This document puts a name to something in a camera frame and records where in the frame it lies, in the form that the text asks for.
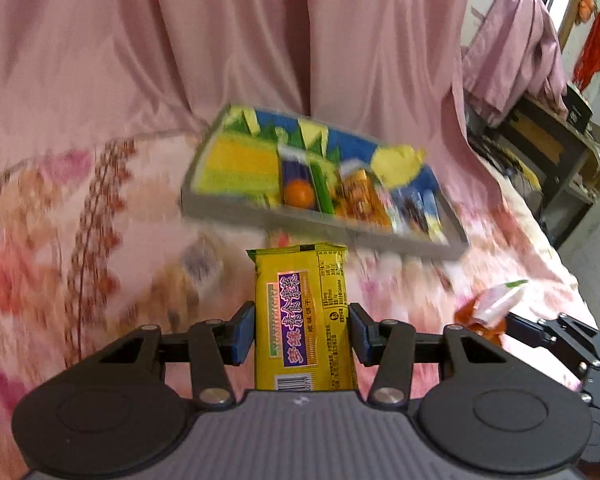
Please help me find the dark small snack packet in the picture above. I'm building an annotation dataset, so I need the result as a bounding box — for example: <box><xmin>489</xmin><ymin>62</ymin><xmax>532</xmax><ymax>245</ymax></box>
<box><xmin>396</xmin><ymin>188</ymin><xmax>429</xmax><ymax>235</ymax></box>

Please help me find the orange clear candy bag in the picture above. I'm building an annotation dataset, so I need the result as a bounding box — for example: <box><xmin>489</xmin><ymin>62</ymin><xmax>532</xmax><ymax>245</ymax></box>
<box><xmin>454</xmin><ymin>280</ymin><xmax>528</xmax><ymax>347</ymax></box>

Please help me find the yellow snack bar wrapper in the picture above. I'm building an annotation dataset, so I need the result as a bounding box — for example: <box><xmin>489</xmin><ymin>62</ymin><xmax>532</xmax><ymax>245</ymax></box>
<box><xmin>248</xmin><ymin>243</ymin><xmax>358</xmax><ymax>391</ymax></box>

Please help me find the small orange tangerine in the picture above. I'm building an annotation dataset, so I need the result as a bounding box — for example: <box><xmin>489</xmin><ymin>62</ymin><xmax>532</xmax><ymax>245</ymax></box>
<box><xmin>283</xmin><ymin>179</ymin><xmax>316</xmax><ymax>210</ymax></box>

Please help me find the pink satin cover cloth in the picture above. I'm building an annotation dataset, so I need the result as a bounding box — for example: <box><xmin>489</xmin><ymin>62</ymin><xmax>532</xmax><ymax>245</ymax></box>
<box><xmin>0</xmin><ymin>0</ymin><xmax>502</xmax><ymax>209</ymax></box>

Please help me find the golden peanut snack packet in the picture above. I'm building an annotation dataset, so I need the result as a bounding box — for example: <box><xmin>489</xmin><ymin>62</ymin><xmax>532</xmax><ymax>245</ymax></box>
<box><xmin>335</xmin><ymin>168</ymin><xmax>391</xmax><ymax>229</ymax></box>

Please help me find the floral pink bedspread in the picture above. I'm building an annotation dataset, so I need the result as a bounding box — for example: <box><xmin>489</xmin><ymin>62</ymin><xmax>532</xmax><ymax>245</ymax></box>
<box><xmin>0</xmin><ymin>132</ymin><xmax>593</xmax><ymax>479</ymax></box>

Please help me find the pink hanging curtain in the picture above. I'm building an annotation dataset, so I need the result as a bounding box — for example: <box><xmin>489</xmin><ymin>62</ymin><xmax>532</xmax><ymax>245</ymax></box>
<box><xmin>463</xmin><ymin>0</ymin><xmax>567</xmax><ymax>128</ymax></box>

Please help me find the black box on shelf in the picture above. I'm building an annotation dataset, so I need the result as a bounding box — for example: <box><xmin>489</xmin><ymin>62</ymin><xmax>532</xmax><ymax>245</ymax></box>
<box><xmin>562</xmin><ymin>82</ymin><xmax>593</xmax><ymax>133</ymax></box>

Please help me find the grey tray with colourful lining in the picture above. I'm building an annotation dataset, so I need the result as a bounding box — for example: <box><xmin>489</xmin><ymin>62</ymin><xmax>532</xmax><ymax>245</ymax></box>
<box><xmin>181</xmin><ymin>104</ymin><xmax>469</xmax><ymax>261</ymax></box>

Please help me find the dark wooden shelf desk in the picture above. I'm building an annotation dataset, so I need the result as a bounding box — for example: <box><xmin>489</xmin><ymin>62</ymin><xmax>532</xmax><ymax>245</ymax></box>
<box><xmin>467</xmin><ymin>94</ymin><xmax>600</xmax><ymax>248</ymax></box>

